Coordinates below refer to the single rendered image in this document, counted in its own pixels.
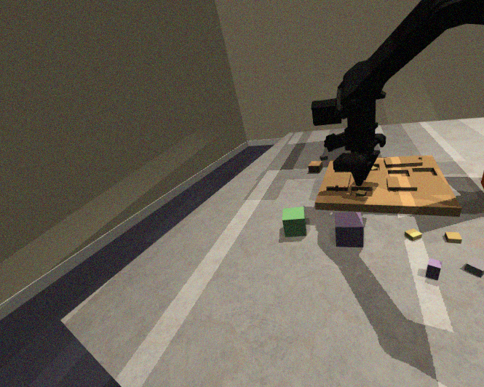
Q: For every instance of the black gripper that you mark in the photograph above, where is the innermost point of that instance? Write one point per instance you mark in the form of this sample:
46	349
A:
362	141

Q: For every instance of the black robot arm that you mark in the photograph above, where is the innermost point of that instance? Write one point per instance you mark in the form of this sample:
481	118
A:
363	83

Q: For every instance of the tan square puzzle board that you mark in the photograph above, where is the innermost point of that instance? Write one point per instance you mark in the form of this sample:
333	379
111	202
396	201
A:
403	184

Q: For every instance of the green cube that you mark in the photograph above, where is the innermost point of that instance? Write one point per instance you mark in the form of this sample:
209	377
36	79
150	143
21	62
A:
294	222

